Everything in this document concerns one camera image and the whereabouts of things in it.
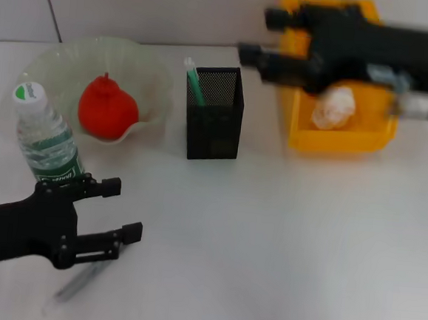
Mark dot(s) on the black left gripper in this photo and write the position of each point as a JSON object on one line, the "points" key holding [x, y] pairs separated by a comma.
{"points": [[27, 227]]}

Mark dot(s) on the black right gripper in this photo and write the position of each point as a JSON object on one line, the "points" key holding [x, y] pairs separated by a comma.
{"points": [[375, 46]]}

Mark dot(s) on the grey marker pen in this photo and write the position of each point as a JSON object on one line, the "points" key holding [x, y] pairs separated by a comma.
{"points": [[74, 282]]}

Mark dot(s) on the green utility knife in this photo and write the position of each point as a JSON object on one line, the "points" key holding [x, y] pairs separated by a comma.
{"points": [[195, 84]]}

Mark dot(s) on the white paper ball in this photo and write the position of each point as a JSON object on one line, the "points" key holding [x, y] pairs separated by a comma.
{"points": [[333, 110]]}

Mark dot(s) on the red pear-shaped fruit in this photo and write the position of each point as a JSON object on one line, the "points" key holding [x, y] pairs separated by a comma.
{"points": [[106, 111]]}

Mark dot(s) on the clear green-label water bottle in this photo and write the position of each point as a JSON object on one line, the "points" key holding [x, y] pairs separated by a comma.
{"points": [[45, 143]]}

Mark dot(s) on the black mesh pen holder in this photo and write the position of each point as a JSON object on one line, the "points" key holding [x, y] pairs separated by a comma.
{"points": [[214, 130]]}

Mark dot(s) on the pale green glass fruit plate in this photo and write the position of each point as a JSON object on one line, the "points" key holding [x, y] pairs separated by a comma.
{"points": [[58, 62]]}

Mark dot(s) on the yellow plastic bin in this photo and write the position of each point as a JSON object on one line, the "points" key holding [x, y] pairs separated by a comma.
{"points": [[330, 139]]}

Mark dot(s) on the right gripper silver connector plug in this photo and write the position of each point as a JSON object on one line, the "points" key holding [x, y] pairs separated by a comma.
{"points": [[385, 75]]}

